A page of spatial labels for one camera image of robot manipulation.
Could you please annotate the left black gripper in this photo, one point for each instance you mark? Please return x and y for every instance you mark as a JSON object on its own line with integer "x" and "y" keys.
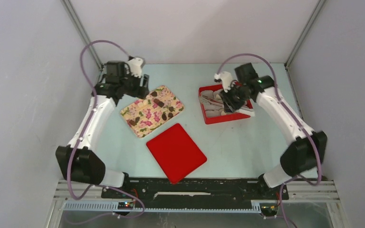
{"x": 141, "y": 91}

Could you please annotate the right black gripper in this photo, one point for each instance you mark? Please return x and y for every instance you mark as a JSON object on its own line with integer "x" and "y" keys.
{"x": 228, "y": 102}

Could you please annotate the white handled metal tongs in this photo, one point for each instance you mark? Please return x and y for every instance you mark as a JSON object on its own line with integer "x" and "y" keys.
{"x": 215, "y": 108}

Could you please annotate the red chocolate box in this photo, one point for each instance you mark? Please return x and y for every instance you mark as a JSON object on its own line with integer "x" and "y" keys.
{"x": 222, "y": 118}

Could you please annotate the dark chocolate piece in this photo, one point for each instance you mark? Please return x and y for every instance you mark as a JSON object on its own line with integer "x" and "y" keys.
{"x": 164, "y": 116}

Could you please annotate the red box lid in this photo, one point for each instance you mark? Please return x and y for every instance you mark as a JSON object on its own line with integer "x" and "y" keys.
{"x": 176, "y": 153}

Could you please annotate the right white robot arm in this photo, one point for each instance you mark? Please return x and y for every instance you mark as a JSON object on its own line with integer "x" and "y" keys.
{"x": 306, "y": 147}

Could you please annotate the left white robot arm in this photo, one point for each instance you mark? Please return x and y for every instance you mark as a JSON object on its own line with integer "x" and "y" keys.
{"x": 79, "y": 161}

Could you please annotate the floral pattern tray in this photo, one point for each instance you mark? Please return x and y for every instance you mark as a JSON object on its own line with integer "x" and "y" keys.
{"x": 144, "y": 116}

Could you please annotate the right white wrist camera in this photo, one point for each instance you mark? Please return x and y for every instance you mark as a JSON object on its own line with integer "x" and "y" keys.
{"x": 225, "y": 78}

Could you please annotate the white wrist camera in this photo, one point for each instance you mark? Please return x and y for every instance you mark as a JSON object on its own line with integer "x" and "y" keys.
{"x": 136, "y": 65}
{"x": 225, "y": 78}

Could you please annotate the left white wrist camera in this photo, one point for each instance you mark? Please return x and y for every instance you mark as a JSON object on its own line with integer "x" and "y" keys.
{"x": 136, "y": 65}

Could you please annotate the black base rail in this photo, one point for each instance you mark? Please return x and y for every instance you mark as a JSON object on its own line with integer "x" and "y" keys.
{"x": 195, "y": 193}

